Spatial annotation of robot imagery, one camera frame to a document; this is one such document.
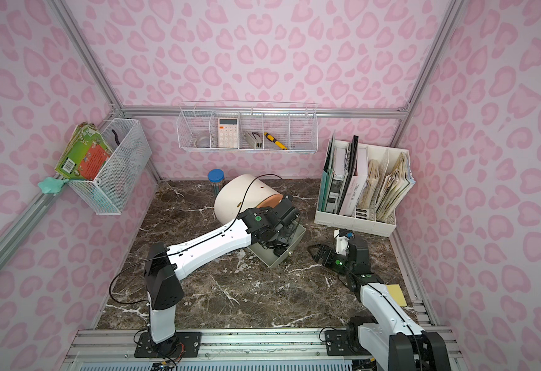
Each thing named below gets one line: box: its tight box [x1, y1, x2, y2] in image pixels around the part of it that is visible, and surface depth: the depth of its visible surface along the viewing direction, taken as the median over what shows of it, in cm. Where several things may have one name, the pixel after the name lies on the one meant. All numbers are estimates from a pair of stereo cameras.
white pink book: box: [339, 146, 368, 217], surface depth 91 cm
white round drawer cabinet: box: [214, 173, 284, 225], surface depth 87 cm
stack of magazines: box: [375, 151, 416, 223], surface depth 90 cm
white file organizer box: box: [313, 138, 410, 238], surface depth 97 cm
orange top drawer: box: [256, 193, 284, 208], surface depth 82 cm
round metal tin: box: [193, 136, 211, 148], surface depth 99 cm
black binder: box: [336, 135, 359, 215], surface depth 88 cm
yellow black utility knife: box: [264, 132, 289, 150], surface depth 100 cm
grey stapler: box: [242, 130, 258, 150], surface depth 102 cm
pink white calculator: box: [217, 117, 239, 149], surface depth 97 cm
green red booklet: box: [54, 122, 114, 181], surface depth 73 cm
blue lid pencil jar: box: [207, 168, 225, 196], surface depth 97 cm
